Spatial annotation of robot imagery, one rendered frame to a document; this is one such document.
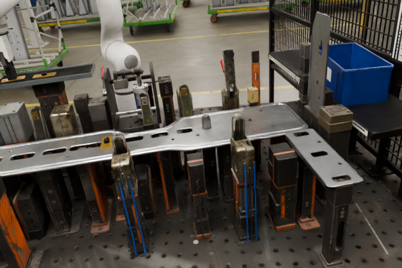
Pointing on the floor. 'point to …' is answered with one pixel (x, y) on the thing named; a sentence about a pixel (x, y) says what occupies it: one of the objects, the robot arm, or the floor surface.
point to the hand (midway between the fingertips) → (11, 73)
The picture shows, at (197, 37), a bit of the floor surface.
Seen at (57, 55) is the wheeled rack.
